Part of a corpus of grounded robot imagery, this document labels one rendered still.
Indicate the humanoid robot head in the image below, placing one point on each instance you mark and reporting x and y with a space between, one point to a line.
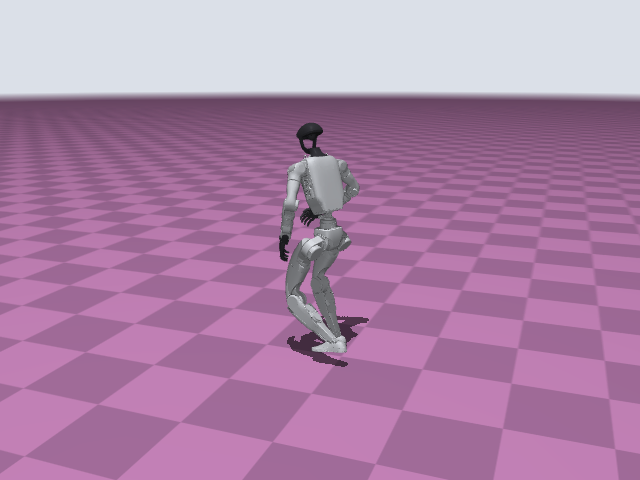
310 131

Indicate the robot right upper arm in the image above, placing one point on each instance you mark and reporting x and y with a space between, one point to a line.
352 186

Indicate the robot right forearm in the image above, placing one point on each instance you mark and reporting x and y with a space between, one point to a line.
346 197

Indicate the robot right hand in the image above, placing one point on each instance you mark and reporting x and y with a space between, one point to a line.
307 212

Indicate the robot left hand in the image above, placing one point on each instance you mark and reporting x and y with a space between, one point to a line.
284 240

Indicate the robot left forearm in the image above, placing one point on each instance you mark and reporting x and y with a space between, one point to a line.
287 221

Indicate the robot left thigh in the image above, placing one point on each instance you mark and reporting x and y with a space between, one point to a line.
306 251

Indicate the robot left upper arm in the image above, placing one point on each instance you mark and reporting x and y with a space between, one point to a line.
295 172

